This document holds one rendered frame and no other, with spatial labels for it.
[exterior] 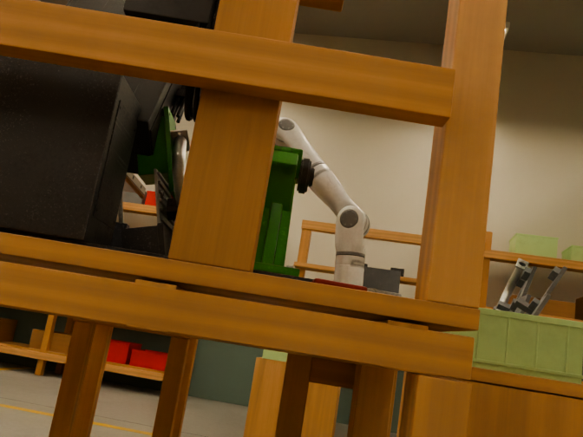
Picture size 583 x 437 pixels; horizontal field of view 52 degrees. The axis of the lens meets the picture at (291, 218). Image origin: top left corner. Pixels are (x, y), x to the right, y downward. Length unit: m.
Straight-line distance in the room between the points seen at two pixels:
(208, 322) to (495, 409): 1.00
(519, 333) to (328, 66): 1.07
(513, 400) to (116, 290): 1.15
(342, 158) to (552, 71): 2.69
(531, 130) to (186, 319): 6.77
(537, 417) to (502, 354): 0.19
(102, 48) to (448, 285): 0.70
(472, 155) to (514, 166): 6.26
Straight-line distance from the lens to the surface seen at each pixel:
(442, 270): 1.03
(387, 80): 1.05
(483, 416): 1.77
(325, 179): 1.94
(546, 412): 1.80
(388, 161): 7.18
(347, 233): 1.85
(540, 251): 6.59
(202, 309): 0.99
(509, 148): 7.41
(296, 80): 1.03
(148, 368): 6.64
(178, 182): 1.33
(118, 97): 1.24
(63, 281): 1.04
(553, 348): 1.86
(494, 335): 1.82
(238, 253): 0.99
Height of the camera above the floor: 0.78
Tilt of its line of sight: 12 degrees up
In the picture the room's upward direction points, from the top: 9 degrees clockwise
